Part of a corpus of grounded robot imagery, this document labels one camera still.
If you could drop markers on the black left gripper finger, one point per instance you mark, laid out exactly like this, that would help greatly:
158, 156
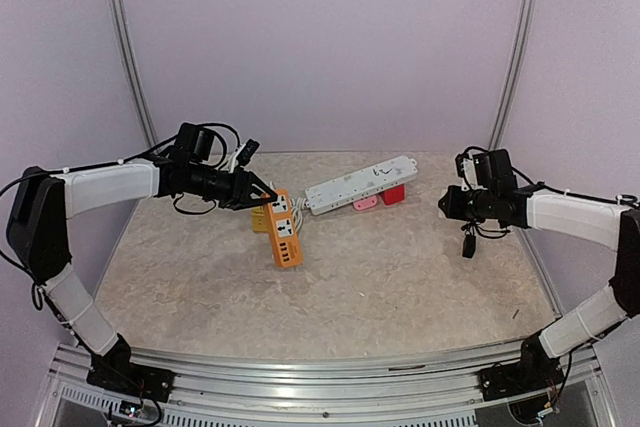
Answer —
237, 204
251, 187

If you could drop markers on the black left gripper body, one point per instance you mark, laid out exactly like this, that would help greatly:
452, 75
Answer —
224, 191

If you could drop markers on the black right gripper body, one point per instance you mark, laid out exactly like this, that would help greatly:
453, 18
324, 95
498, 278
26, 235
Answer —
482, 207

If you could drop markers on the black plug with cable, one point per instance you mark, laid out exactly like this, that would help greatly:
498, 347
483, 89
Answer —
469, 247

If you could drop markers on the orange power strip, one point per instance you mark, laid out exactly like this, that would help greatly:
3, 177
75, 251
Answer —
286, 249

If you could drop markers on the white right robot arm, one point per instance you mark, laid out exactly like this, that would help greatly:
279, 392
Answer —
493, 189

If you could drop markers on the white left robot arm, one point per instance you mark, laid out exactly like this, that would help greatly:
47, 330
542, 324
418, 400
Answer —
46, 200

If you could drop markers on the yellow cube socket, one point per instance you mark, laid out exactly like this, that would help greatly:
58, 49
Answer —
259, 221

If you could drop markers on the red cube socket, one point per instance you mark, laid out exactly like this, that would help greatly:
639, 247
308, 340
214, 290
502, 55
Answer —
394, 195

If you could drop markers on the pink plug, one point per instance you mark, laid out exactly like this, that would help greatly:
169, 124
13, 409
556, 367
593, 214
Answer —
366, 203

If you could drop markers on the long white power strip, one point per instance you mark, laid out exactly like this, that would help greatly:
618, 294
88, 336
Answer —
360, 184

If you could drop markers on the small circuit board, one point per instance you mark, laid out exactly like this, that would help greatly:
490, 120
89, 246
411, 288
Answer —
128, 411

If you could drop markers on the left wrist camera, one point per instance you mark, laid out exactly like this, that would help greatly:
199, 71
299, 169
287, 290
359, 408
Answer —
242, 155

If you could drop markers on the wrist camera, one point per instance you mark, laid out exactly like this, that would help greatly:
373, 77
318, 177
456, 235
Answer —
242, 155
466, 169

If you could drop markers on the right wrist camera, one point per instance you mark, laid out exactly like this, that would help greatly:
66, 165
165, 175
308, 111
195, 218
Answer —
466, 169

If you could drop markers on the right aluminium corner post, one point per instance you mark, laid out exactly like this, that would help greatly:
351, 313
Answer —
517, 54

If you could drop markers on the aluminium corner post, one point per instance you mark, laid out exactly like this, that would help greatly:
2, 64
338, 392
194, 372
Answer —
517, 54
131, 71

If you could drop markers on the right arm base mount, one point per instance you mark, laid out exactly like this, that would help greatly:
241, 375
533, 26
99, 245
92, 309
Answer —
507, 380

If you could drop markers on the aluminium front rail frame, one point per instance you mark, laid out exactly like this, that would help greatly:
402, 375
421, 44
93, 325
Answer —
441, 388

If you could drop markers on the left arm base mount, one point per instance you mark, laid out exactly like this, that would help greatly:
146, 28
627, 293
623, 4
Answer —
140, 381

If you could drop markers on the left aluminium corner post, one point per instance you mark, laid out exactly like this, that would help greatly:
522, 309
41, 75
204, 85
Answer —
131, 71

